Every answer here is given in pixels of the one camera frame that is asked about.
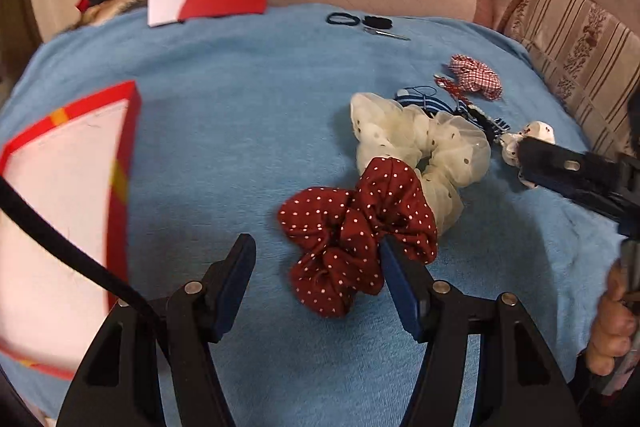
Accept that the dark red polka-dot scrunchie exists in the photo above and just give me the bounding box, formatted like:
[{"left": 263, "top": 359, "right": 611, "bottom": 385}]
[{"left": 278, "top": 157, "right": 438, "bottom": 317}]

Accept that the beige patterned scarf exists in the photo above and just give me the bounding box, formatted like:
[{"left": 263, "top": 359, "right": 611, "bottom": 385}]
[{"left": 64, "top": 0, "right": 148, "bottom": 32}]

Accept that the red gift box tray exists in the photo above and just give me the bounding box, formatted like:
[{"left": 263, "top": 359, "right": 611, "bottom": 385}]
[{"left": 1, "top": 81, "right": 141, "bottom": 379}]

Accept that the person's right hand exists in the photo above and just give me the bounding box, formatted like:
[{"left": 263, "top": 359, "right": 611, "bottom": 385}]
[{"left": 586, "top": 261, "right": 638, "bottom": 377}]

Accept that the black hair claw clip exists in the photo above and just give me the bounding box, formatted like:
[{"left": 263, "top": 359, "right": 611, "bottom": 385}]
[{"left": 459, "top": 102, "right": 511, "bottom": 143}]

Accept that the striped floral side cushion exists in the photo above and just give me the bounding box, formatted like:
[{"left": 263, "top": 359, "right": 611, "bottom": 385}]
[{"left": 503, "top": 0, "right": 639, "bottom": 158}]

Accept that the thick black hair tie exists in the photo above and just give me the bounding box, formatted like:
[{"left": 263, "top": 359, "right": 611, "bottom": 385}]
[{"left": 361, "top": 14, "right": 394, "bottom": 32}]

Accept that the light blue towel blanket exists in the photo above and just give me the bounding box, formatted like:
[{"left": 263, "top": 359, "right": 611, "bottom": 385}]
[{"left": 1, "top": 5, "right": 620, "bottom": 426}]

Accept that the cream sheer dotted scrunchie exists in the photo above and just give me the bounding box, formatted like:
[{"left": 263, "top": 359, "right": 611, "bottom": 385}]
[{"left": 350, "top": 92, "right": 491, "bottom": 234}]

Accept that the red white checkered scrunchie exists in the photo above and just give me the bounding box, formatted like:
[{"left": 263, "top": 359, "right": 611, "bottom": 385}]
[{"left": 449, "top": 54, "right": 502, "bottom": 101}]

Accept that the white cherry print scrunchie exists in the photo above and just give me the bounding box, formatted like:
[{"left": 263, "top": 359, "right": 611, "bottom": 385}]
[{"left": 498, "top": 120, "right": 558, "bottom": 189}]

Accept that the black cable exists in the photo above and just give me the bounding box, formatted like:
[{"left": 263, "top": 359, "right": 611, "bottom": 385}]
[{"left": 0, "top": 175, "right": 151, "bottom": 313}]

